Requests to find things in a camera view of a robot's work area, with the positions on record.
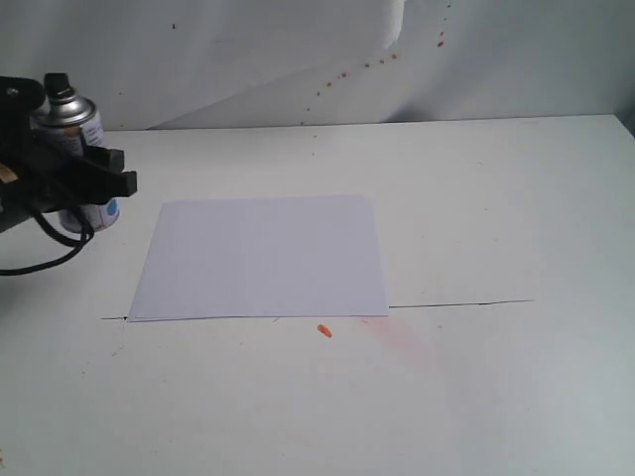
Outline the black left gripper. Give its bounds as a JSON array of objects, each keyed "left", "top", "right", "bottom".
[{"left": 1, "top": 133, "right": 137, "bottom": 213}]

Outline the white spray paint can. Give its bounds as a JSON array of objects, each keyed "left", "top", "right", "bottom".
[{"left": 31, "top": 72, "right": 120, "bottom": 234}]

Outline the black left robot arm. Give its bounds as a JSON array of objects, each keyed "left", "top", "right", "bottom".
[{"left": 1, "top": 132, "right": 138, "bottom": 231}]

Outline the white backdrop cloth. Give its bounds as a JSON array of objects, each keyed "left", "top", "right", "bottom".
[{"left": 1, "top": 1, "right": 634, "bottom": 130}]

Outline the white paper sheet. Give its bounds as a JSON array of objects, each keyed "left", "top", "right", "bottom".
[{"left": 128, "top": 195, "right": 388, "bottom": 321}]

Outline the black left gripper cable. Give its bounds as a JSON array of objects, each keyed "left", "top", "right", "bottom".
[{"left": 0, "top": 202, "right": 96, "bottom": 278}]

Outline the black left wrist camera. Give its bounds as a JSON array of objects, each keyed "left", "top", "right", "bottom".
[{"left": 0, "top": 76, "right": 46, "bottom": 159}]

